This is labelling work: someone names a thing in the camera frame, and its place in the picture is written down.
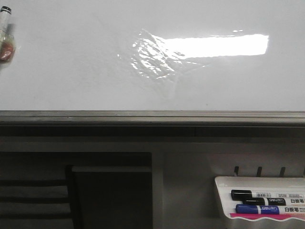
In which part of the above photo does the taped black whiteboard marker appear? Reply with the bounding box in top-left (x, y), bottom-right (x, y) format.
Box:
top-left (0, 6), bottom-right (15, 62)

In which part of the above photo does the white whiteboard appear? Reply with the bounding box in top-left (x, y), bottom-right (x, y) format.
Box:
top-left (0, 0), bottom-right (305, 126)

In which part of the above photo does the white marker tray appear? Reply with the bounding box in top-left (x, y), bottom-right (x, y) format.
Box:
top-left (215, 177), bottom-right (305, 229)

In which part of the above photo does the black capped marker upper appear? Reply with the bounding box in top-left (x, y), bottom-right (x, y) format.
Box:
top-left (231, 189), bottom-right (305, 200)

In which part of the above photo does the black capped marker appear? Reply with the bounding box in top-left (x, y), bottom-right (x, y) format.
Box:
top-left (242, 198), bottom-right (305, 206)
top-left (231, 189), bottom-right (305, 200)

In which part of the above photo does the blue capped marker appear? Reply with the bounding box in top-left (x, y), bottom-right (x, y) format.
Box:
top-left (235, 204), bottom-right (305, 215)

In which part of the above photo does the black capped marker lower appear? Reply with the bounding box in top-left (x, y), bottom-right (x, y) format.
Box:
top-left (242, 198), bottom-right (305, 206)

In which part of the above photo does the pink marker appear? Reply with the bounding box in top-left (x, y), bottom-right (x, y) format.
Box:
top-left (229, 213), bottom-right (305, 220)

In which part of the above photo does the black chair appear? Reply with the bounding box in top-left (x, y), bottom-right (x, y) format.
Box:
top-left (0, 165), bottom-right (83, 229)

